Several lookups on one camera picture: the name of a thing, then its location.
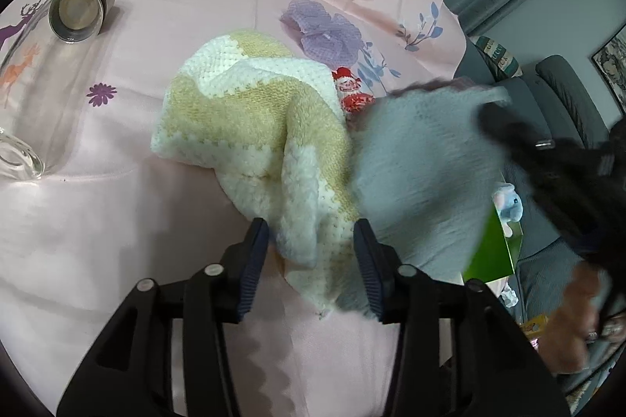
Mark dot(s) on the purple cloth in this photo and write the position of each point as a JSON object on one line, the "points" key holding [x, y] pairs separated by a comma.
{"points": [[323, 30]]}

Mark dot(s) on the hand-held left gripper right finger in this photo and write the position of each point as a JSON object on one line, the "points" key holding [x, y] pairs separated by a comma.
{"points": [[367, 270]]}

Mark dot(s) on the grey sofa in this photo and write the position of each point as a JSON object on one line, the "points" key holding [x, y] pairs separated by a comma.
{"points": [[552, 94]]}

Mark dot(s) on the yellow and white towel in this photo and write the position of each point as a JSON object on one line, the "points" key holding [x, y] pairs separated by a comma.
{"points": [[244, 118]]}

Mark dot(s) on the striped cushion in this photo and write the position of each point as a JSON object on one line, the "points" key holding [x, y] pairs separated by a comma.
{"points": [[494, 55]]}

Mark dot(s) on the person's right hand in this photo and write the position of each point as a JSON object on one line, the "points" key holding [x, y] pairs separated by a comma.
{"points": [[577, 319]]}

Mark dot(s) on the grey-blue towel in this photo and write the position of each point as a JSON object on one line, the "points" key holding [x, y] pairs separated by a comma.
{"points": [[425, 172]]}

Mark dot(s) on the crumpled white tissue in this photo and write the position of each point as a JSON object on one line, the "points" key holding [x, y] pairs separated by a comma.
{"points": [[508, 297]]}

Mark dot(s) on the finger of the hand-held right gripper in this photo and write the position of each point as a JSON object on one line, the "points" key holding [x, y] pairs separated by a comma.
{"points": [[513, 128]]}

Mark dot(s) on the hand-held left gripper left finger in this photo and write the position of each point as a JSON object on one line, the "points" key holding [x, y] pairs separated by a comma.
{"points": [[254, 260]]}

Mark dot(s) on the small yellow box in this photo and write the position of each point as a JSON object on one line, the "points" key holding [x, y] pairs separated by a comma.
{"points": [[533, 324]]}

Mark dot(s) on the green box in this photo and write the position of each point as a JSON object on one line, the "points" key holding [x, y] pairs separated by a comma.
{"points": [[484, 250]]}

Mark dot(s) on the framed wall picture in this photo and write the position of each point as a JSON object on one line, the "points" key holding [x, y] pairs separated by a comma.
{"points": [[614, 65]]}

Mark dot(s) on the clear glass bottle steel lid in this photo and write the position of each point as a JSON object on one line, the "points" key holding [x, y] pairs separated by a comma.
{"points": [[80, 6]]}

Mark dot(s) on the blue plush toy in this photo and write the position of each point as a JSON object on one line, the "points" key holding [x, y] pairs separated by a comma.
{"points": [[511, 206]]}

